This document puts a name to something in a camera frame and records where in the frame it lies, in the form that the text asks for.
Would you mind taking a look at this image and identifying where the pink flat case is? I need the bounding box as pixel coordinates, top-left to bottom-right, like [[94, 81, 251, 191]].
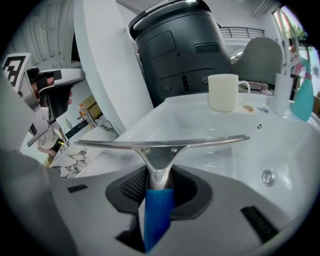
[[249, 81, 269, 91]]

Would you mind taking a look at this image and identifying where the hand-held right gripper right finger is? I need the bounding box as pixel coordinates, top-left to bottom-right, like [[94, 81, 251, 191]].
[[149, 165, 299, 256]]

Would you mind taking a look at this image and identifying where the large black round machine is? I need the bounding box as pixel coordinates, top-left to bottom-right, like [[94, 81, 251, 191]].
[[128, 0, 233, 109]]

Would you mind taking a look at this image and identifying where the cream white mug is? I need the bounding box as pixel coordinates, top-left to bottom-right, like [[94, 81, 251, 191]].
[[207, 73, 251, 113]]

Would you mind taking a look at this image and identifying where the cardboard box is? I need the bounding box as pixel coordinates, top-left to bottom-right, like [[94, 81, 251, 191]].
[[79, 95, 104, 120]]

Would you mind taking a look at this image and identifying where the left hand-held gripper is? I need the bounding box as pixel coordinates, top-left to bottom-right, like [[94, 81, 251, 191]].
[[0, 52, 86, 151]]

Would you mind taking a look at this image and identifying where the chrome sink drain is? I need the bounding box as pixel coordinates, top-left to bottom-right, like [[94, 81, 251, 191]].
[[261, 169, 276, 187]]

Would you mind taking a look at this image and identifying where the glass window wall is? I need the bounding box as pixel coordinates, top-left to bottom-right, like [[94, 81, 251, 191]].
[[273, 6, 320, 51]]

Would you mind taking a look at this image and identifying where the grey shell chair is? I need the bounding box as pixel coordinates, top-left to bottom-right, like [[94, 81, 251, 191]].
[[231, 37, 285, 86]]

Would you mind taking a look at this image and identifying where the black balcony railing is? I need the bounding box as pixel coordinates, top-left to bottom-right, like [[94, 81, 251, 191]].
[[219, 26, 265, 40]]

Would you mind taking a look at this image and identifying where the white sink basin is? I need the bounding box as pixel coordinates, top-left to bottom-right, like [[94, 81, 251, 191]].
[[74, 92, 320, 216]]

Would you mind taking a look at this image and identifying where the metal squeegee blue handle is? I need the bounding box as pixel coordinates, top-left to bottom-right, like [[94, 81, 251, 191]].
[[73, 134, 251, 254]]

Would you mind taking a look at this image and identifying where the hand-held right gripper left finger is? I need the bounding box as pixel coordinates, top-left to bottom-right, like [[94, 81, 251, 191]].
[[0, 148, 151, 256]]

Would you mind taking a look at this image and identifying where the white marble table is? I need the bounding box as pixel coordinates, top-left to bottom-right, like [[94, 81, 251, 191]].
[[49, 119, 120, 179]]

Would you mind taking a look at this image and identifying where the teal spray bottle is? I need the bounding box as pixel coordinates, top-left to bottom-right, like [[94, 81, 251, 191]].
[[289, 56, 315, 123]]

